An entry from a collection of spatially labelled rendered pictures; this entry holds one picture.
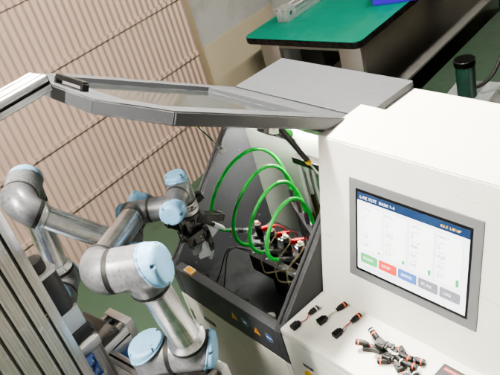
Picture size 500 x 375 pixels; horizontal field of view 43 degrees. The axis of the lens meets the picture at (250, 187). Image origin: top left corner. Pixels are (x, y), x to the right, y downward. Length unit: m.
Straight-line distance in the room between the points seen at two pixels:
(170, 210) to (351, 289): 0.70
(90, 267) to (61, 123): 2.76
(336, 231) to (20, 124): 2.52
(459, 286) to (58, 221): 1.23
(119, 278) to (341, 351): 0.83
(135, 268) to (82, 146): 2.91
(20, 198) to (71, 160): 2.30
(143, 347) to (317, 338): 0.59
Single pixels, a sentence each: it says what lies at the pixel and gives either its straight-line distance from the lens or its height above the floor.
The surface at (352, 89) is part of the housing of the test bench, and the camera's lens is 2.42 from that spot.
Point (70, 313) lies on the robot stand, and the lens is 2.03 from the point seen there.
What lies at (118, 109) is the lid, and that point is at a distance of 1.70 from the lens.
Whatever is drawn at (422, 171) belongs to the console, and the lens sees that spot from 1.83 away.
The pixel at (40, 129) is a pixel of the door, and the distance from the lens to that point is 4.25.
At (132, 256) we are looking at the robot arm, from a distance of 1.58.
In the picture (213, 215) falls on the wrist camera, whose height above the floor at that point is 1.38.
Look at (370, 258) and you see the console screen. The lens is 2.08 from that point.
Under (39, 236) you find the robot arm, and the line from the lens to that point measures 2.31.
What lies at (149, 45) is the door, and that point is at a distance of 4.72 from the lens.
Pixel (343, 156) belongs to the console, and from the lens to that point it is 2.01.
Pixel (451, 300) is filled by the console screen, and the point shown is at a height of 1.18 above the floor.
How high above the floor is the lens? 2.54
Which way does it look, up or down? 32 degrees down
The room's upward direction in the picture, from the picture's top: 17 degrees counter-clockwise
